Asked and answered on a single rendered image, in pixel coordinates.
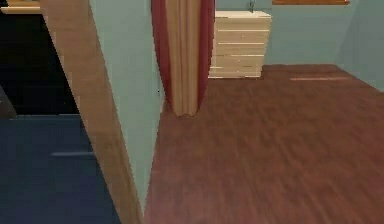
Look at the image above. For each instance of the red and tan surfboard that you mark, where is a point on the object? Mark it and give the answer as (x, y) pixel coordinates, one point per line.
(182, 56)

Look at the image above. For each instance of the pale wooden chest of drawers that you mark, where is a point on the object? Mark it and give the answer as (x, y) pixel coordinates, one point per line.
(240, 43)

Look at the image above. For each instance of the small dark object on chest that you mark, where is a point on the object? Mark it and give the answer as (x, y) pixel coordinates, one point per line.
(251, 5)

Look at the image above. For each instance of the brown framed window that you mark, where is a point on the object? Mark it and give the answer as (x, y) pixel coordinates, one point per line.
(310, 2)

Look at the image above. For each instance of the pale wooden shelf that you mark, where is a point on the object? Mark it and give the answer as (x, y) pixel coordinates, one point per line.
(20, 6)

